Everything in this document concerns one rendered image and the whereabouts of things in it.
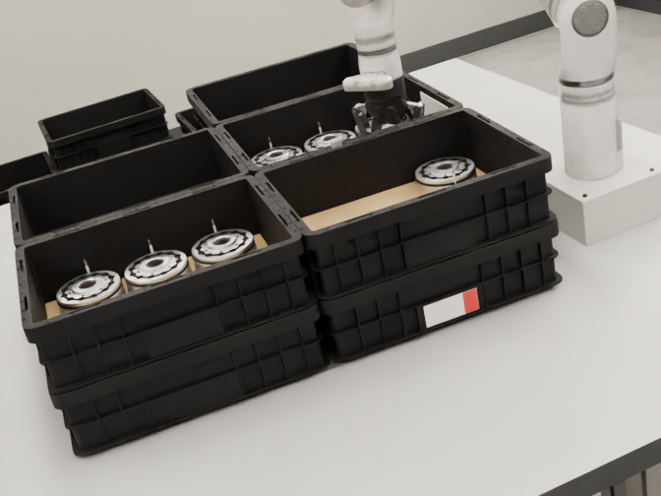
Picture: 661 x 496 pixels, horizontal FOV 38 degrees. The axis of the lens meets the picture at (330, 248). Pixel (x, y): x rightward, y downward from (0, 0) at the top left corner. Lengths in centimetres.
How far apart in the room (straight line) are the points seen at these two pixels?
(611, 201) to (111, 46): 321
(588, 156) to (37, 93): 324
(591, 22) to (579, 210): 31
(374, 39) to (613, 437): 80
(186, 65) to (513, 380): 347
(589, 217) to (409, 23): 344
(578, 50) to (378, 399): 65
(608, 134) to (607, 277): 25
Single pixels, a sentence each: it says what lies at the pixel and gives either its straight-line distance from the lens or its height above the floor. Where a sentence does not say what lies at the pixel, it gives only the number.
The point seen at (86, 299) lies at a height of 86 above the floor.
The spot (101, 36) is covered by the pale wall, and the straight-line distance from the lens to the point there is 456.
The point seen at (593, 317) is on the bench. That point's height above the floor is 70.
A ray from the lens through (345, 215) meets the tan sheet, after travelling 164.
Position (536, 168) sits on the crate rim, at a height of 92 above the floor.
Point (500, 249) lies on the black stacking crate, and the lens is 150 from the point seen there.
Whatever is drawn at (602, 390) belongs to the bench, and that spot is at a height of 70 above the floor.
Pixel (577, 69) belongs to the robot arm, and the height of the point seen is 99.
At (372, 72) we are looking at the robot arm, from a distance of 173.
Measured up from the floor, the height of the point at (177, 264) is 86.
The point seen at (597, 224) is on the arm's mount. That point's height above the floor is 73.
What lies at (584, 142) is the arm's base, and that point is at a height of 86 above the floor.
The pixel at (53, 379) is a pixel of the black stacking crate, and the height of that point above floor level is 84.
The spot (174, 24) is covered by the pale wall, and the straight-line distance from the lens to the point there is 462.
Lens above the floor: 152
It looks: 26 degrees down
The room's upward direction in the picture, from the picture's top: 12 degrees counter-clockwise
